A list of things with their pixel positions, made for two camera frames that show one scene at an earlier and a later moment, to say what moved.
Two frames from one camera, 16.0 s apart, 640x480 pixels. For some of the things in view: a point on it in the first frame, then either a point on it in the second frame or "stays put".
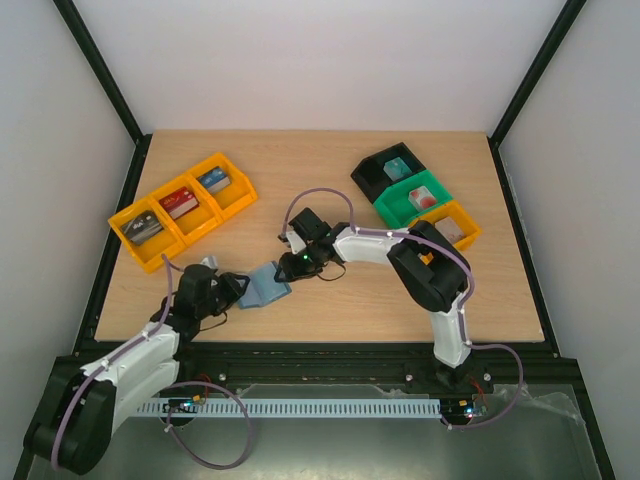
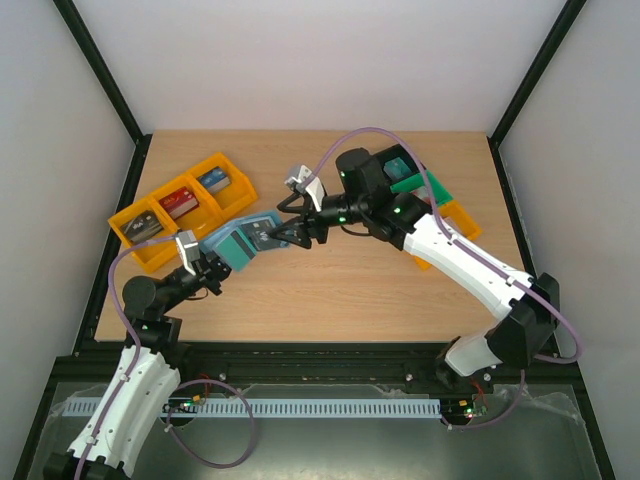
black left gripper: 234,289 to 215,268
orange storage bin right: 468,226 stays put
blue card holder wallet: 262,288 to 239,240
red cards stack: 179,202 stays put
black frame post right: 552,44 stays put
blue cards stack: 214,180 stays put
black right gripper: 288,267 to 310,226
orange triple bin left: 157,225 stays put
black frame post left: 86,46 stays put
